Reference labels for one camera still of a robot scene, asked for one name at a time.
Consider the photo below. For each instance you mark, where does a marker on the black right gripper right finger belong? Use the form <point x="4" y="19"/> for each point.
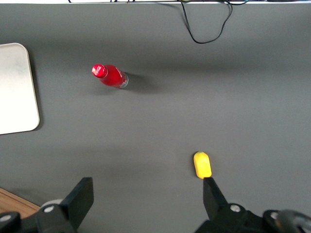
<point x="213" y="201"/>

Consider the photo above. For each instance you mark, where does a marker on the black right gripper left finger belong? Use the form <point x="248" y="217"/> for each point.
<point x="77" y="199"/>

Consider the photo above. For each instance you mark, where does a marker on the white rectangular tray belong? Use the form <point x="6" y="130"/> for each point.
<point x="14" y="92"/>

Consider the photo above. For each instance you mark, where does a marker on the yellow lemon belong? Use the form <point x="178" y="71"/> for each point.
<point x="202" y="166"/>

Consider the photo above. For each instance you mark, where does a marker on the wooden drawer cabinet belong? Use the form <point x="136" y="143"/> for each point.
<point x="12" y="201"/>

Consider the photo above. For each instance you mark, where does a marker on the red cola bottle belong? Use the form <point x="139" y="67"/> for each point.
<point x="110" y="76"/>

